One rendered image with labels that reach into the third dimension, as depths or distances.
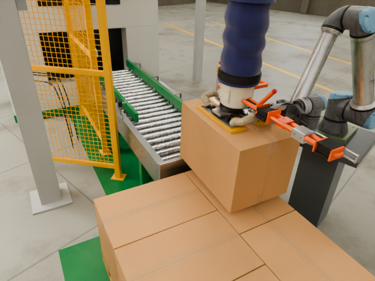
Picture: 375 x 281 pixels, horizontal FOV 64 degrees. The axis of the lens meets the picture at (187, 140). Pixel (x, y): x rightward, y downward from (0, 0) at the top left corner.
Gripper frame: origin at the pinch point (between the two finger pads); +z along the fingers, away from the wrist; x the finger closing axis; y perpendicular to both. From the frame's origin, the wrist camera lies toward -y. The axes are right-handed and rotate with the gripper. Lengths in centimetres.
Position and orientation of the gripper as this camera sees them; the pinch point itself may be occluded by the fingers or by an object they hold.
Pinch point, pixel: (272, 115)
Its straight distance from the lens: 149.1
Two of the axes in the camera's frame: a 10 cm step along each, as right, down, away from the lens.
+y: -4.8, -4.5, 7.5
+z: -8.8, 2.1, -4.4
